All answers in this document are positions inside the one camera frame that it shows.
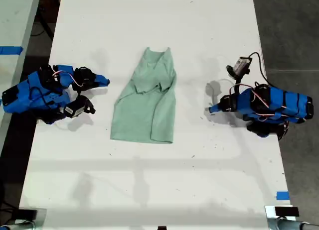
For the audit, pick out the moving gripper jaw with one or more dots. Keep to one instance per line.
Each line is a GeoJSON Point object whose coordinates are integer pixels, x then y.
{"type": "Point", "coordinates": [217, 106]}
{"type": "Point", "coordinates": [99, 78]}

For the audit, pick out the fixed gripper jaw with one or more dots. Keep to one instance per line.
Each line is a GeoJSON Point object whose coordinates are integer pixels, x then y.
{"type": "Point", "coordinates": [99, 84]}
{"type": "Point", "coordinates": [217, 110]}

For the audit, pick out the pale green T-shirt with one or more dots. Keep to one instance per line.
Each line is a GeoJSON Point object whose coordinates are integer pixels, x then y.
{"type": "Point", "coordinates": [144, 110]}

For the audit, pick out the long blue tape strip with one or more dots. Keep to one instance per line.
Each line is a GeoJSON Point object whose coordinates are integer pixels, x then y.
{"type": "Point", "coordinates": [11, 50]}

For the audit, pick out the short blue tape piece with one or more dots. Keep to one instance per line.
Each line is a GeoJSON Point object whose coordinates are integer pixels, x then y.
{"type": "Point", "coordinates": [282, 195]}

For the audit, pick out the silver metal table clamp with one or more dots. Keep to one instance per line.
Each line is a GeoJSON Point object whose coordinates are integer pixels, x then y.
{"type": "Point", "coordinates": [37, 221]}
{"type": "Point", "coordinates": [281, 222]}

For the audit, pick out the small black edge clip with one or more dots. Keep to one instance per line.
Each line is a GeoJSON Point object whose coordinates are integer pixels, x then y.
{"type": "Point", "coordinates": [162, 227]}

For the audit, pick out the gripper camera stalk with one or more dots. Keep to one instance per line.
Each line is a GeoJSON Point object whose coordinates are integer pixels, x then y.
{"type": "Point", "coordinates": [87, 104]}
{"type": "Point", "coordinates": [239, 81]}

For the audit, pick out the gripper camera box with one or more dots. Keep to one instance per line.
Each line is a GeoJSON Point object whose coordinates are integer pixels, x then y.
{"type": "Point", "coordinates": [240, 65]}
{"type": "Point", "coordinates": [73, 110]}

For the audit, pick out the black box on bracket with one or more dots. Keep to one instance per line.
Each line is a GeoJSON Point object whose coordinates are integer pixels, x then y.
{"type": "Point", "coordinates": [286, 211]}
{"type": "Point", "coordinates": [28, 214]}

